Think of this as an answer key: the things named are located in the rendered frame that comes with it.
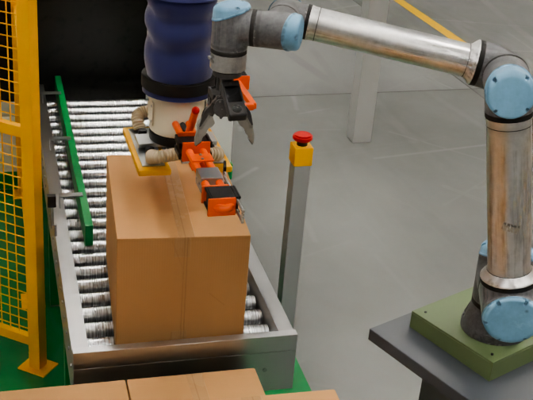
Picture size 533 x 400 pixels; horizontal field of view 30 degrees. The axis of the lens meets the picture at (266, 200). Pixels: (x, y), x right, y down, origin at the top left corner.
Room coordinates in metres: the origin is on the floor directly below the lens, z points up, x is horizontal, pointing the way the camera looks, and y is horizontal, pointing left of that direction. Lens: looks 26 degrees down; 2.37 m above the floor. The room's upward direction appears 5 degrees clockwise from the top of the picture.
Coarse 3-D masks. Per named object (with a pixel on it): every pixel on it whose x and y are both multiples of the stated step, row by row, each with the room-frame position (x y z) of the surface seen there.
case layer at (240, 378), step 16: (80, 384) 2.37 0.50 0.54; (96, 384) 2.38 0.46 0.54; (112, 384) 2.38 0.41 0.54; (128, 384) 2.39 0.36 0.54; (144, 384) 2.39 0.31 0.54; (160, 384) 2.40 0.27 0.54; (176, 384) 2.41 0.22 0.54; (192, 384) 2.41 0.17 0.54; (208, 384) 2.42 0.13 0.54; (224, 384) 2.43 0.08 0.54; (240, 384) 2.43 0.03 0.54; (256, 384) 2.44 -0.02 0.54
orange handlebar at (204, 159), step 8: (248, 96) 3.07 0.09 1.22; (248, 104) 3.00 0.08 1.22; (256, 104) 3.02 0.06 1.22; (176, 128) 2.76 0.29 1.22; (192, 152) 2.59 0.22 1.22; (200, 152) 2.61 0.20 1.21; (192, 160) 2.52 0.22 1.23; (200, 160) 2.53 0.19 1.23; (208, 160) 2.53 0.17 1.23; (192, 168) 2.53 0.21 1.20; (208, 184) 2.39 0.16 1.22; (216, 184) 2.41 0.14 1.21; (216, 208) 2.27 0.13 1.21; (224, 208) 2.27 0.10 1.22; (232, 208) 2.28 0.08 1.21
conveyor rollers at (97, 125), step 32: (96, 128) 4.29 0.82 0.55; (64, 160) 3.95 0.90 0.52; (96, 160) 3.93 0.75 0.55; (64, 192) 3.61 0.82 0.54; (96, 192) 3.64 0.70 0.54; (96, 224) 3.37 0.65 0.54; (96, 256) 3.11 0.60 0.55; (96, 288) 2.93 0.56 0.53; (96, 320) 2.75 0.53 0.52; (256, 320) 2.81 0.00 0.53
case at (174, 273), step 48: (144, 192) 2.86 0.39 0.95; (192, 192) 2.89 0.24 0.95; (144, 240) 2.56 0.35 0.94; (192, 240) 2.59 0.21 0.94; (240, 240) 2.62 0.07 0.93; (144, 288) 2.56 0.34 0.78; (192, 288) 2.59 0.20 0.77; (240, 288) 2.63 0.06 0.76; (144, 336) 2.56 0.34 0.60; (192, 336) 2.59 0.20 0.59
